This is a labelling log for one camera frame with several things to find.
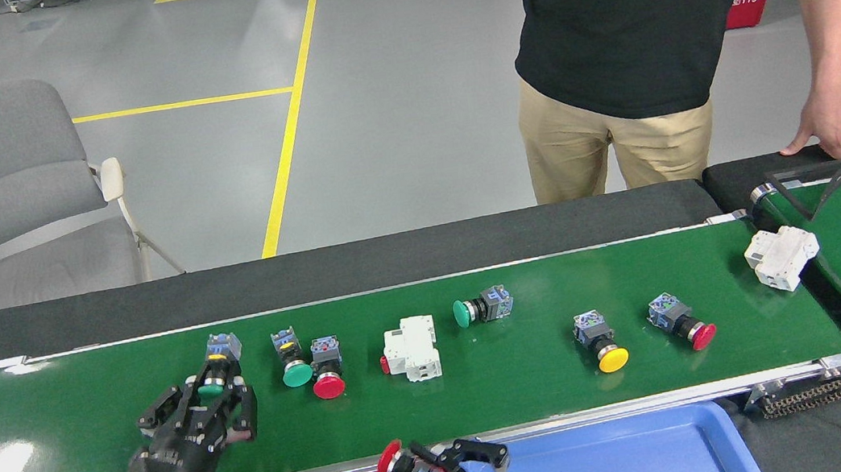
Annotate black drive chain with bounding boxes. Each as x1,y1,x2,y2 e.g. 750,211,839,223
742,367,841,421

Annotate long green conveyor belt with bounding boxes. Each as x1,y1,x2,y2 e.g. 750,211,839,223
0,197,841,472

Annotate person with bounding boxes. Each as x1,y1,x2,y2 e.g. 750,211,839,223
502,0,841,206

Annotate white circuit breaker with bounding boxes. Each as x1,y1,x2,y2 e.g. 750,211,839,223
740,221,827,298
375,313,444,387

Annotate red push button switch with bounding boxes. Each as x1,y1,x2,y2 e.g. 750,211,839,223
306,334,349,403
373,432,453,472
644,285,720,358

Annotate person's left hand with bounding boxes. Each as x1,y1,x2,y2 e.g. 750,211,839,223
772,87,841,169

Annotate blue plastic tray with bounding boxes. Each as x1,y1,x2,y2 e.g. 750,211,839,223
463,395,767,472

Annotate yellow push button switch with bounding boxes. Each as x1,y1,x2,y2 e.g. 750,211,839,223
570,305,632,378

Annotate black metal frame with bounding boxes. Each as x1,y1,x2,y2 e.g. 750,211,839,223
761,161,841,227

